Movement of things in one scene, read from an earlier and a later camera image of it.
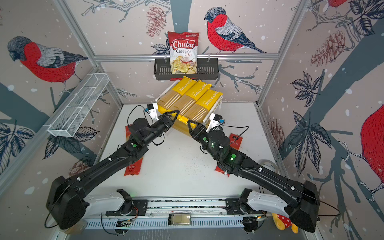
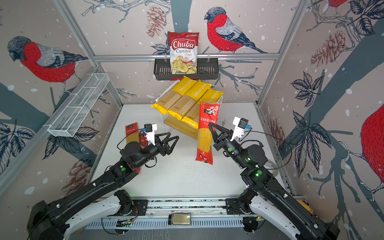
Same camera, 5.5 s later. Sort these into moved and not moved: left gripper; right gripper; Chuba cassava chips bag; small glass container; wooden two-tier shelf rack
Moved: right gripper; left gripper
Not moved: wooden two-tier shelf rack; small glass container; Chuba cassava chips bag
